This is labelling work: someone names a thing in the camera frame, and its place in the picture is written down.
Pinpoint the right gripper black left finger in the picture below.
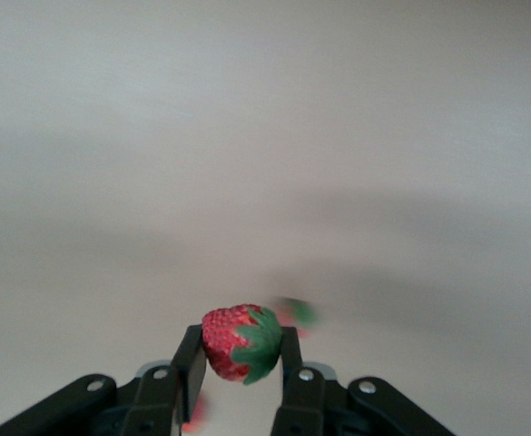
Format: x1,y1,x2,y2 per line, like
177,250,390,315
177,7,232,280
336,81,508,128
0,323,210,436

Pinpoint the red strawberry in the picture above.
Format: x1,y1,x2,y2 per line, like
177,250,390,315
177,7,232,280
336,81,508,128
271,295,317,340
201,302,284,386

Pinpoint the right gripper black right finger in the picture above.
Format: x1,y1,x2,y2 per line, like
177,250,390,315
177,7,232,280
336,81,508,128
271,325,457,436

